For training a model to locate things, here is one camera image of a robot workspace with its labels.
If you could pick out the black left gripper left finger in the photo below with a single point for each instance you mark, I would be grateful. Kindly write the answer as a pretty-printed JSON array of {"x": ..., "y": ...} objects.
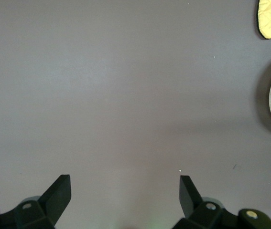
[{"x": 42, "y": 212}]

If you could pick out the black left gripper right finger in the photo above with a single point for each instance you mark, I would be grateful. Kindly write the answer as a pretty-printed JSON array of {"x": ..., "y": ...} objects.
[{"x": 204, "y": 214}]

